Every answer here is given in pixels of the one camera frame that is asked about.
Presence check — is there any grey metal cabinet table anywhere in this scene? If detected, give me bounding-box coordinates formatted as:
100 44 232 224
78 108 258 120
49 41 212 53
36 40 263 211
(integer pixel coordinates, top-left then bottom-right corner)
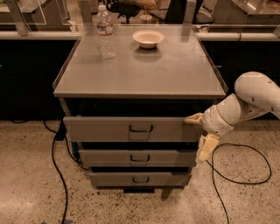
54 25 227 192

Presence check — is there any person in tan trousers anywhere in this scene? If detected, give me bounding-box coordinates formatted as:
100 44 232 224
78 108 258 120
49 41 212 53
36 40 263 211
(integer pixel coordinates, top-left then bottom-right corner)
118 0 162 11

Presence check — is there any plastic cup with straw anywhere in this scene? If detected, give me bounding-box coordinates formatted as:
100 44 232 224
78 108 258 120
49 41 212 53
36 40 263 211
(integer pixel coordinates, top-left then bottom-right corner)
140 10 152 23

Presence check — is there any black cable left floor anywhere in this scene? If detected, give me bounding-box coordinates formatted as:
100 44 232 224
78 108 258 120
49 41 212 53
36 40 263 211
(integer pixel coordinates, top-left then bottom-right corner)
8 119 88 224

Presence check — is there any clear plastic water bottle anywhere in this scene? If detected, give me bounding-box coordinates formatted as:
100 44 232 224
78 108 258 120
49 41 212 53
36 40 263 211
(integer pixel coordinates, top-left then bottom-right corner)
96 4 115 59

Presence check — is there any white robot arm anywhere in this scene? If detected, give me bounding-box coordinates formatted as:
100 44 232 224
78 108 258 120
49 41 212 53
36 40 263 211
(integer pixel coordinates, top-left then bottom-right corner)
184 72 280 162

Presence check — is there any black cable floor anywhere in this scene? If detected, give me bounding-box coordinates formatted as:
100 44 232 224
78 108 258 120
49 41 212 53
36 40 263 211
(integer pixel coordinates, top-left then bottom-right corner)
8 119 88 224
206 142 273 224

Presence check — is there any grey left support post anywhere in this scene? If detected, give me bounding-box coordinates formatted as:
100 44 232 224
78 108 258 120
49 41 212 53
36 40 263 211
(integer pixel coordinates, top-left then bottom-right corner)
6 0 28 37

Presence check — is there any black cable right floor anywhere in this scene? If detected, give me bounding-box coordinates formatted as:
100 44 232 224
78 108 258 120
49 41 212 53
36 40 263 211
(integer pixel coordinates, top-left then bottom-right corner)
206 142 273 224

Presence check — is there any grey drawer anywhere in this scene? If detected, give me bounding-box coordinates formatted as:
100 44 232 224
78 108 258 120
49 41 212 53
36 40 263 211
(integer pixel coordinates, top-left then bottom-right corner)
80 150 196 167
63 116 203 142
89 172 191 187

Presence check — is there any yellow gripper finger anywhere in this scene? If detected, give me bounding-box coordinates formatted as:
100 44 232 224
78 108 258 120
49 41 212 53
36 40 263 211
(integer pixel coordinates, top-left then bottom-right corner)
196 134 219 163
184 113 203 125

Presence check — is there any white paper bowl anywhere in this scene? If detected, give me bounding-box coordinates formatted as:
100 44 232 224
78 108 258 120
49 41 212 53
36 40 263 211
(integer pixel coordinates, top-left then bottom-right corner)
133 30 165 49

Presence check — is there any grey bottom drawer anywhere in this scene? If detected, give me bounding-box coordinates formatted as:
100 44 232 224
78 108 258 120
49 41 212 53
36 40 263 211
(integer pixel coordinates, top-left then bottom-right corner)
89 172 191 187

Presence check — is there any white horizontal rail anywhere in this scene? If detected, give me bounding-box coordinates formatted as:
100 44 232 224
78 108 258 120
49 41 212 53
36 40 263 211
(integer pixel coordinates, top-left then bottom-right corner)
0 31 280 42

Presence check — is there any grey top drawer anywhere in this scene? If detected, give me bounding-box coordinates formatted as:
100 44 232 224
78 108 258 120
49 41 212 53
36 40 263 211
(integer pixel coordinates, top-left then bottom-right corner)
63 116 203 142

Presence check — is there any black laptop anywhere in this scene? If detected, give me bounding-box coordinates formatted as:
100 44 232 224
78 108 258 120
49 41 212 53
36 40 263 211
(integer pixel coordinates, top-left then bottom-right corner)
150 0 204 25

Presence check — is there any grey middle drawer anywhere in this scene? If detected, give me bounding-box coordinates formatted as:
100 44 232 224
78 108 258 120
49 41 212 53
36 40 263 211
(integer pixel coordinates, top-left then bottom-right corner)
80 150 196 167

